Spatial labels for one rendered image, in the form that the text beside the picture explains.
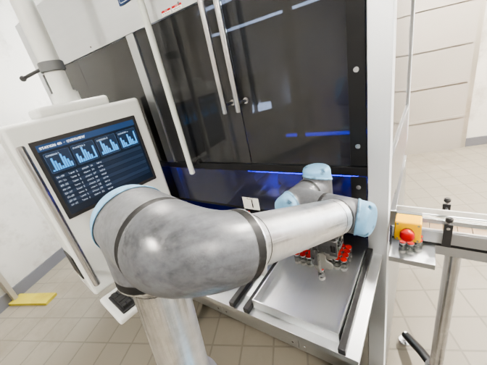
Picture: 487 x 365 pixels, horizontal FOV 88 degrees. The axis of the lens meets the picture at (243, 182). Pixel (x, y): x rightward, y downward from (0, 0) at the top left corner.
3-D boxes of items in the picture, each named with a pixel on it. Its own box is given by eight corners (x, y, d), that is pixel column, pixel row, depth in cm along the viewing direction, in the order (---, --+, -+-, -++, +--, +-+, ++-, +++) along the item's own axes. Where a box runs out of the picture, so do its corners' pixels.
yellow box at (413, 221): (396, 227, 89) (396, 209, 86) (421, 230, 85) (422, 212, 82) (393, 240, 83) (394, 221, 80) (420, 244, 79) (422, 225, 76)
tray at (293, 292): (296, 242, 104) (295, 235, 103) (365, 258, 89) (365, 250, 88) (254, 308, 80) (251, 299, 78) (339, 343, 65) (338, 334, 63)
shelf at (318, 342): (235, 218, 135) (235, 215, 135) (385, 245, 95) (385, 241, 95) (168, 282, 100) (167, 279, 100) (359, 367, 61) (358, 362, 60)
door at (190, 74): (176, 161, 131) (135, 32, 108) (252, 162, 105) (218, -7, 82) (175, 161, 131) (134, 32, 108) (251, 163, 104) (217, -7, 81)
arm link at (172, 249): (165, 235, 19) (383, 191, 53) (117, 203, 27) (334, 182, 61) (160, 368, 21) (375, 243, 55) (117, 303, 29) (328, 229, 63)
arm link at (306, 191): (309, 204, 54) (333, 183, 61) (269, 194, 62) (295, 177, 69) (311, 235, 57) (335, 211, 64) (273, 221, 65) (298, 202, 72)
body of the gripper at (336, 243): (337, 260, 73) (335, 225, 68) (308, 253, 78) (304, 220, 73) (343, 244, 78) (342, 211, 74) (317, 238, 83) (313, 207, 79)
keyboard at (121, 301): (183, 244, 133) (182, 240, 132) (200, 252, 123) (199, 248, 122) (109, 299, 106) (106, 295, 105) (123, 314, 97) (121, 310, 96)
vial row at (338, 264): (298, 256, 97) (297, 245, 95) (348, 268, 86) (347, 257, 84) (296, 259, 95) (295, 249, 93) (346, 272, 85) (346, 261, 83)
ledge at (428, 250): (393, 237, 99) (393, 232, 98) (434, 243, 91) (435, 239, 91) (388, 260, 89) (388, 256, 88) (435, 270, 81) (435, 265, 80)
